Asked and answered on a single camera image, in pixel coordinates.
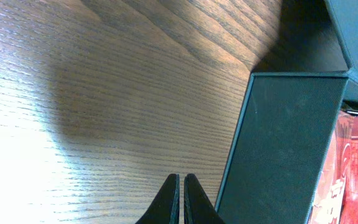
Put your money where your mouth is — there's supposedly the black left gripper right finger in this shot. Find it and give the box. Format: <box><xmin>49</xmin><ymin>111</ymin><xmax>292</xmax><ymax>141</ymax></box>
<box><xmin>184</xmin><ymin>174</ymin><xmax>224</xmax><ymax>224</ymax></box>

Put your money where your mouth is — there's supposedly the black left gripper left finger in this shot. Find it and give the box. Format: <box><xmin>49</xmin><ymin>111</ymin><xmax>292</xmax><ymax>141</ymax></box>
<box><xmin>136</xmin><ymin>174</ymin><xmax>180</xmax><ymax>224</ymax></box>

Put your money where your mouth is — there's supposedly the brown Pocky box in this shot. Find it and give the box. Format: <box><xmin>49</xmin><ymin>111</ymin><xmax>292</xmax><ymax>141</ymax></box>
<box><xmin>308</xmin><ymin>111</ymin><xmax>353</xmax><ymax>224</ymax></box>

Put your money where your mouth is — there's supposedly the black gift box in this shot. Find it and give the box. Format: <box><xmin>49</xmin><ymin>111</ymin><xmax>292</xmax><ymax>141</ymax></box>
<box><xmin>215</xmin><ymin>0</ymin><xmax>358</xmax><ymax>223</ymax></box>

